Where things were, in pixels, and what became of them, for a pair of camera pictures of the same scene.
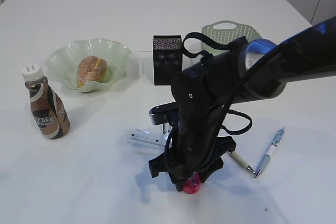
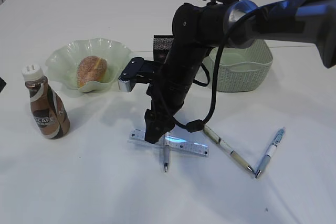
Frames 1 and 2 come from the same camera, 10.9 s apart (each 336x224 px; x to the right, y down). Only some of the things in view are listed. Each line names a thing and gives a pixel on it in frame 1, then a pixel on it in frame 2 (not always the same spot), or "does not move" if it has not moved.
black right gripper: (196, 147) to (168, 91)
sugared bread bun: (91, 68) does not move
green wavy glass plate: (61, 64) does not move
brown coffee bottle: (49, 113) does not move
